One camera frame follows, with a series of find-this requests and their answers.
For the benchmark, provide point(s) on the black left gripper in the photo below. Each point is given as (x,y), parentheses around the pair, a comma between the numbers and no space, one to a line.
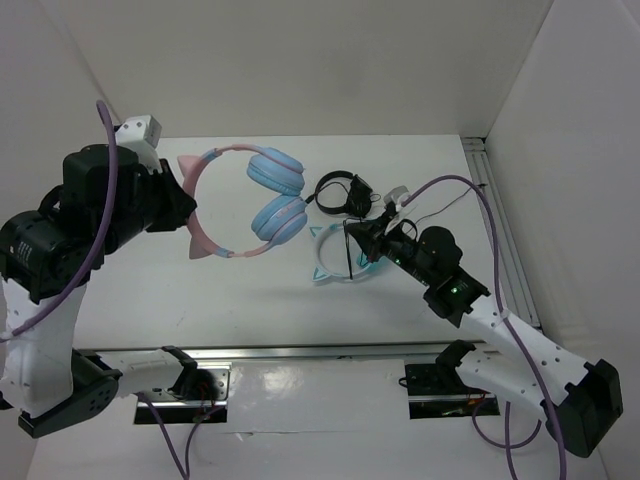
(179,204)

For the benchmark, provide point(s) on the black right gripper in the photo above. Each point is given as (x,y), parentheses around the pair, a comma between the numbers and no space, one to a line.
(367,232)

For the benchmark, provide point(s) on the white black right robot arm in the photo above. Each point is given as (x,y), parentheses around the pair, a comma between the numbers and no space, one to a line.
(579,401)

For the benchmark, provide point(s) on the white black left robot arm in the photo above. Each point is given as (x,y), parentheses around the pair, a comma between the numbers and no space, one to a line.
(106,198)

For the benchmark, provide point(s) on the black headphones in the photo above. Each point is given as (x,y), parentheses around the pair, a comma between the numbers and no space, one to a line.
(359,195)

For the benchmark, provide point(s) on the teal white cat-ear headphones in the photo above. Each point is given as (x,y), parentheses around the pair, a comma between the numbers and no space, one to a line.
(359,267)

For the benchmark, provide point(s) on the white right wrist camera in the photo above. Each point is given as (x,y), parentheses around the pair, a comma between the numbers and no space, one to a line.
(393,202)

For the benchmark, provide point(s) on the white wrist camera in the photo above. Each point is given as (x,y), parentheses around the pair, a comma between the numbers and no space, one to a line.
(393,202)
(141,134)

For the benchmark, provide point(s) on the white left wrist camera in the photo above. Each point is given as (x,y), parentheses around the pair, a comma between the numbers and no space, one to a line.
(141,134)

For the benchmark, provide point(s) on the aluminium table edge rail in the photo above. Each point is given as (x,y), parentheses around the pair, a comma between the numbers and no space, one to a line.
(316,352)

